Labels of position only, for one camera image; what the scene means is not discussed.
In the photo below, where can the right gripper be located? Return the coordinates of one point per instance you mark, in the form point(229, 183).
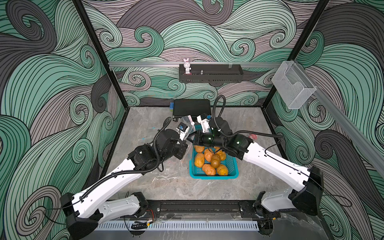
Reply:
point(198, 140)

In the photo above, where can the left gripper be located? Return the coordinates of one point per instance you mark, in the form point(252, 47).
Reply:
point(180, 149)

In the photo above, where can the clear pink-zipper bag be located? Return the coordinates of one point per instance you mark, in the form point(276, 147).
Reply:
point(186, 129)

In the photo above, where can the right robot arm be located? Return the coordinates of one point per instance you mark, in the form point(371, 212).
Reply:
point(306, 185)

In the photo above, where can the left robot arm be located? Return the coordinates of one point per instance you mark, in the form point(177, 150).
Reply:
point(142, 160)

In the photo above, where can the black aluminium case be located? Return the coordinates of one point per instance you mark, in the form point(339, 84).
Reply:
point(185, 107)

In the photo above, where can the teal plastic basket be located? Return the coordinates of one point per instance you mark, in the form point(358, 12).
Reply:
point(229, 162)

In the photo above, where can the pink small toy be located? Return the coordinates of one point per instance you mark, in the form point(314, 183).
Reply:
point(253, 136)

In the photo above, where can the white pink bunny figurine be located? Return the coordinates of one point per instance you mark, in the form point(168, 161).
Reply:
point(187, 66)

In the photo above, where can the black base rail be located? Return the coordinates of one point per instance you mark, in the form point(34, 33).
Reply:
point(198, 207)

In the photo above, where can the black wall shelf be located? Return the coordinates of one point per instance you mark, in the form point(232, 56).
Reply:
point(211, 73)

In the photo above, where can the white slotted cable duct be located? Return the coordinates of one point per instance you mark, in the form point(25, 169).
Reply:
point(205, 225)

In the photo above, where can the clear acrylic wall holder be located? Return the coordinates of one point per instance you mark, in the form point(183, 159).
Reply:
point(293, 84)

